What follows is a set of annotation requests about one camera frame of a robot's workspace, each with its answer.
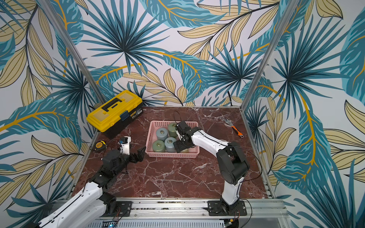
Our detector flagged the aluminium front rail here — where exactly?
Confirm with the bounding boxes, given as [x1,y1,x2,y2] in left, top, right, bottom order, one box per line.
[51,197,291,228]

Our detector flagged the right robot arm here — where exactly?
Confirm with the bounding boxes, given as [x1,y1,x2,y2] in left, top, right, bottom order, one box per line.
[174,121,250,211]

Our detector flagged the aluminium frame post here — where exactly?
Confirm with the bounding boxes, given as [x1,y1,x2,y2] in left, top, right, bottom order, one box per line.
[39,0,106,103]
[240,1,299,113]

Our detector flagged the blue tea canister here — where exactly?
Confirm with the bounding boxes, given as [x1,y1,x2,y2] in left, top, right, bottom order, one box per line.
[156,128,169,141]
[164,137,176,153]

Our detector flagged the orange handled adjustable wrench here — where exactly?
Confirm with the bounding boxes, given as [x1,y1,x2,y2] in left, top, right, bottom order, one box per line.
[224,118,244,138]

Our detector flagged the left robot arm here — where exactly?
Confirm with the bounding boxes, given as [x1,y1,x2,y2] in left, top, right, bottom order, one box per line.
[25,147,146,228]

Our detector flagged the pink perforated plastic basket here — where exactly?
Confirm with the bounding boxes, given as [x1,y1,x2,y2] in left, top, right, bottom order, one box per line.
[145,120,200,159]

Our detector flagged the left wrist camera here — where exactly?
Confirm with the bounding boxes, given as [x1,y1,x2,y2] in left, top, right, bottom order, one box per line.
[119,136,131,155]

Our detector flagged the blue tea canister front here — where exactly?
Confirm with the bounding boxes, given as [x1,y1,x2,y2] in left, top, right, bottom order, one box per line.
[164,137,176,153]

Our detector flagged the left aluminium frame post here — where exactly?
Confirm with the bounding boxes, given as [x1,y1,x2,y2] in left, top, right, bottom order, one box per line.
[39,0,106,103]

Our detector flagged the yellow black tape measure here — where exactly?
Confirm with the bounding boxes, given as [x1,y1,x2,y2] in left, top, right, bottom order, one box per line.
[93,140,107,153]

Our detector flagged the yellow black toolbox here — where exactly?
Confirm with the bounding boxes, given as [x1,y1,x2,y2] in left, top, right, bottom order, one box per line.
[86,90,143,139]

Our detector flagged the blue tea canister back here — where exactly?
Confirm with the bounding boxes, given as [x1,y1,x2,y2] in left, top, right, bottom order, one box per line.
[156,128,169,141]

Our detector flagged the dark green tea canister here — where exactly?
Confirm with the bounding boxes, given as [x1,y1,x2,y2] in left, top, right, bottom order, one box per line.
[152,140,165,153]

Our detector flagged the green tea canister back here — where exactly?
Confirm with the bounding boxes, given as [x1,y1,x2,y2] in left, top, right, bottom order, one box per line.
[168,123,178,138]

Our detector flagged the right aluminium frame post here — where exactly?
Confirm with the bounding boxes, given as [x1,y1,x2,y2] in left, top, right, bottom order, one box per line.
[240,1,299,113]

